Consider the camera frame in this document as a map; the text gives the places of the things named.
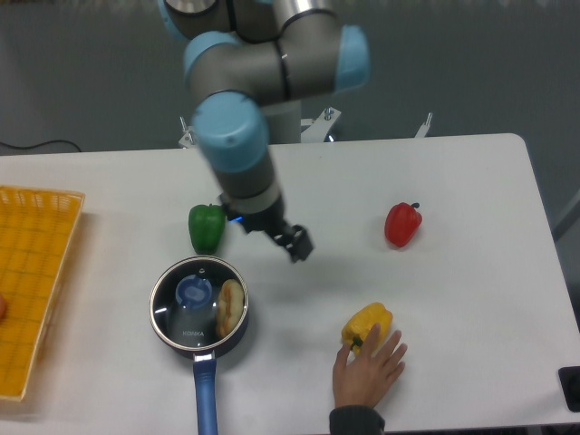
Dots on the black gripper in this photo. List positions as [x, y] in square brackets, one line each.
[266, 213]

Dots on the yellow bell pepper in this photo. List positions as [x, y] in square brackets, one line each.
[356, 330]

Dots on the glass pot lid blue knob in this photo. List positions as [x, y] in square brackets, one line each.
[199, 301]

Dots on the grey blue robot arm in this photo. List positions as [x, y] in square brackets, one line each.
[243, 56]

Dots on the dark grey sleeve forearm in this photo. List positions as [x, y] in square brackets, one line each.
[355, 419]

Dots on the person's hand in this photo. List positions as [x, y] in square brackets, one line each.
[367, 379]

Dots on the green bell pepper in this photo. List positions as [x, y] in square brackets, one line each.
[206, 226]

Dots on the toy bread pastry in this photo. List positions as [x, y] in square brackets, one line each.
[230, 307]

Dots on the red bell pepper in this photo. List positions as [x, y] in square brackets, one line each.
[402, 223]

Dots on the yellow plastic basket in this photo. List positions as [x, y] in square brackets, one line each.
[37, 227]

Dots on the black object at table edge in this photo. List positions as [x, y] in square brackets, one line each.
[569, 378]

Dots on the white metal base frame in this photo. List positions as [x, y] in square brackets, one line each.
[312, 129]

